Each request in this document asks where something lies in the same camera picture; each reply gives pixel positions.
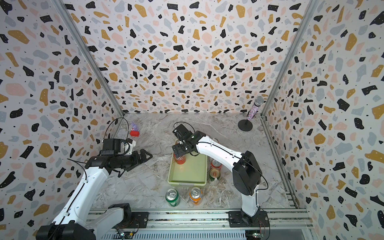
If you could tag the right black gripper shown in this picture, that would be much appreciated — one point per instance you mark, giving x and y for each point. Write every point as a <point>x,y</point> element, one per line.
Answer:
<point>176,149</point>

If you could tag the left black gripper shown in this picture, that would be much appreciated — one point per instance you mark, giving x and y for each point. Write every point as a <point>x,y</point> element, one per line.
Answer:
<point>136,161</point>

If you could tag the red cola can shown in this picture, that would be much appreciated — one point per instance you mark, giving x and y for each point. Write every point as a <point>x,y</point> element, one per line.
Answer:
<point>179,160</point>
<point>216,164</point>

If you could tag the green soda can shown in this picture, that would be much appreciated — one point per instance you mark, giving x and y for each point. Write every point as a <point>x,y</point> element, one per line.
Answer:
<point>172,197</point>

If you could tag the orange soda can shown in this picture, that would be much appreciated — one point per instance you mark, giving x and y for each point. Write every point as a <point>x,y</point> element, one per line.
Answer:
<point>196,195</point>

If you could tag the green red beer can front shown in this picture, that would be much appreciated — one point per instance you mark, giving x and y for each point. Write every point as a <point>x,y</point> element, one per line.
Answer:
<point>214,175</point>

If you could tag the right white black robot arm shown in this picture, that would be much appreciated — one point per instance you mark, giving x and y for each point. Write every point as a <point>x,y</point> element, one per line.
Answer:
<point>245,170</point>

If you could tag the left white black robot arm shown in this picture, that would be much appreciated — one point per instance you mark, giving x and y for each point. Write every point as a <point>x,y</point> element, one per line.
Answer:
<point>71,223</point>

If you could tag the light green perforated basket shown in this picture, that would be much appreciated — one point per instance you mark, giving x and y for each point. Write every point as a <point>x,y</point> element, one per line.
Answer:
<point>193,172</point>

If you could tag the small red purple toy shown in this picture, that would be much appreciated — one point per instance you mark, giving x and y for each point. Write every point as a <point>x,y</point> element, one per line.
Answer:
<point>134,132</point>

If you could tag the glitter microphone on black stand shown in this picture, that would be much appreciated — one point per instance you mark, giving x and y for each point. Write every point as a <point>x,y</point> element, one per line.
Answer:
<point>246,124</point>

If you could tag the green circuit board left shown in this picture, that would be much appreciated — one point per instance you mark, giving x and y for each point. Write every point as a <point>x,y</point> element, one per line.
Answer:
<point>125,235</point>

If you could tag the circuit board right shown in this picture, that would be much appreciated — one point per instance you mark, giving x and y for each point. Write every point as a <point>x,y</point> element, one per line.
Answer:
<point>255,235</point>

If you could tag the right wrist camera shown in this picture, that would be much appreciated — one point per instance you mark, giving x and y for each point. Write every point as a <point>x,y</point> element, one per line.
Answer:
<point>182,133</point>

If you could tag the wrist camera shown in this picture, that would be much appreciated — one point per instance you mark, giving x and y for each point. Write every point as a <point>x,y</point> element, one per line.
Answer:
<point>182,133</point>
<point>117,147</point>

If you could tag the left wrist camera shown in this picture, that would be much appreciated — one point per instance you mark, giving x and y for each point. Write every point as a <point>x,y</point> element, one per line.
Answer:
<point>117,147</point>

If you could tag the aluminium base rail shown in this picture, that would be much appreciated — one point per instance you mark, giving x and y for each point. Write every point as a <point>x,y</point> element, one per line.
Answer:
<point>218,224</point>

